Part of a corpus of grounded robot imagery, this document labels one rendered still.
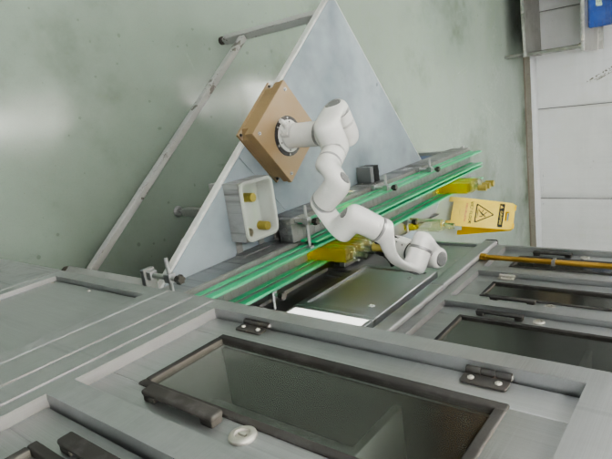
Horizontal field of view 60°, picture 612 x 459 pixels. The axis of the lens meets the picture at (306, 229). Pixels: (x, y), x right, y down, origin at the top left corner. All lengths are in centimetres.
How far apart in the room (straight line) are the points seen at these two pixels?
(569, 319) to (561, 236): 622
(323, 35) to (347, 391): 197
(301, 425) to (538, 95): 724
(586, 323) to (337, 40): 160
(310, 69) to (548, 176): 579
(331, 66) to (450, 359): 193
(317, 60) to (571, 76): 552
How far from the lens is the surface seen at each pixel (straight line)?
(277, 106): 207
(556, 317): 182
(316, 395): 74
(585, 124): 765
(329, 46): 253
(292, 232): 204
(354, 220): 165
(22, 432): 86
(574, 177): 777
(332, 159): 172
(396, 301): 186
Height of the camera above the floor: 220
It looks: 39 degrees down
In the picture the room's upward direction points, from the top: 93 degrees clockwise
